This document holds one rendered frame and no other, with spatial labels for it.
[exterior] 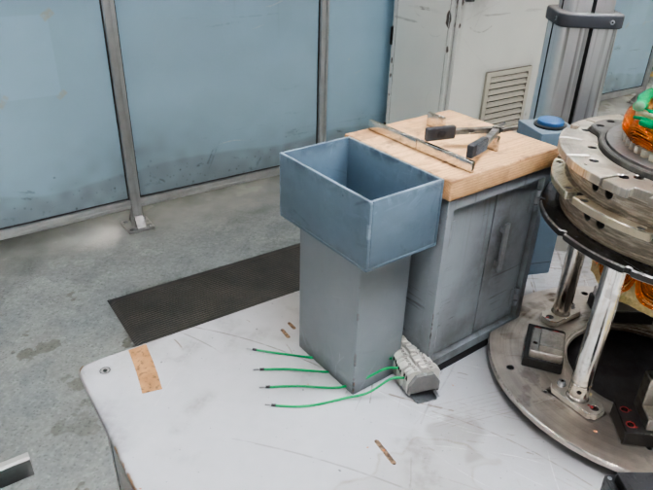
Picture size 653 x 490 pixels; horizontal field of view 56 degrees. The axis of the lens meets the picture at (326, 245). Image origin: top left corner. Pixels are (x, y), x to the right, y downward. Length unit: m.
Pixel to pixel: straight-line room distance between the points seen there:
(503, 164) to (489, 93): 2.42
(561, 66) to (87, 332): 1.74
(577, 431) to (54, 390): 1.63
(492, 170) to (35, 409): 1.62
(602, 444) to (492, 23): 2.49
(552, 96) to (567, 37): 0.10
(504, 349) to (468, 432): 0.15
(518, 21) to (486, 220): 2.48
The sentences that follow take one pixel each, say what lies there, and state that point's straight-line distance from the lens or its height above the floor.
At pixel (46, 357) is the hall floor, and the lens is 2.24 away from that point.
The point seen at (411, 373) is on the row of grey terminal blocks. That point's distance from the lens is 0.79.
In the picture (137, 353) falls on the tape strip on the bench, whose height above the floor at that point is 0.78.
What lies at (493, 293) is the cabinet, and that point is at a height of 0.86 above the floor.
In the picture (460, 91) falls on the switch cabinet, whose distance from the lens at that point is 3.03.
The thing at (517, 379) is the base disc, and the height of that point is 0.80.
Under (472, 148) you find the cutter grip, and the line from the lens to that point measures 0.71.
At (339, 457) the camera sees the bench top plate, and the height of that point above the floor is 0.78.
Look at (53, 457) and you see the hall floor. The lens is 1.90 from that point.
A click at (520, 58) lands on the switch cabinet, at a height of 0.67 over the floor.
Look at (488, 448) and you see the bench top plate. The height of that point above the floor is 0.78.
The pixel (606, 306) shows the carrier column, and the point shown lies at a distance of 0.74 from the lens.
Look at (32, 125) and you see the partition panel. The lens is 2.67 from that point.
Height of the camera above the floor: 1.33
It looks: 29 degrees down
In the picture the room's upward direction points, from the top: 2 degrees clockwise
